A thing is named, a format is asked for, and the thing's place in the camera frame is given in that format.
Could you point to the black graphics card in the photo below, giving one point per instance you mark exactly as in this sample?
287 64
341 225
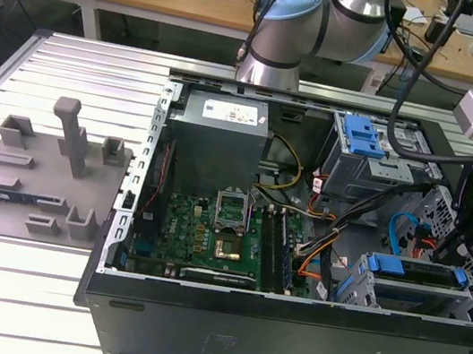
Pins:
215 277

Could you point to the wooden workbench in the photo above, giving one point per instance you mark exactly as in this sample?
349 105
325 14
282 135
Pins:
157 0

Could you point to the grey power supply unit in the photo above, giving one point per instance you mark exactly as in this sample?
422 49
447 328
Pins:
214 146

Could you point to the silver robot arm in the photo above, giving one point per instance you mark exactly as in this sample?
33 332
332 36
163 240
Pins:
287 35

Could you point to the CPU socket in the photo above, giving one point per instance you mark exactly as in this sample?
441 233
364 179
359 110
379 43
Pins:
228 249

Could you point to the grey parts rack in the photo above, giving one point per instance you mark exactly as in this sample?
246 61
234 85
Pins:
36 180

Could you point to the grey metal drive cage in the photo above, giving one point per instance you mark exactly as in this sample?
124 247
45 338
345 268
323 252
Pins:
350 173

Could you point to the black open PC case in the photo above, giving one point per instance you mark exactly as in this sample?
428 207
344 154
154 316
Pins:
237 336

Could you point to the green motherboard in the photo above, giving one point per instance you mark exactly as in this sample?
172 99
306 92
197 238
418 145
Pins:
191 233

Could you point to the black RAM stick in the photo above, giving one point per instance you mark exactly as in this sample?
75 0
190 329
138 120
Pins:
285 253

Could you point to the small black device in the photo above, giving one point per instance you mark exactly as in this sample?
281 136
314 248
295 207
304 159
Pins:
434 29

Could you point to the hard disk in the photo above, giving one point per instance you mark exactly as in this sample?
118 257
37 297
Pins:
420 272

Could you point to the metal disk bay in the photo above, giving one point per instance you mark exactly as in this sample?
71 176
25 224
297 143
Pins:
352 283

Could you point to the blue drive cage latch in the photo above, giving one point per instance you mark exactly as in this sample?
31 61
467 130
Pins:
363 137

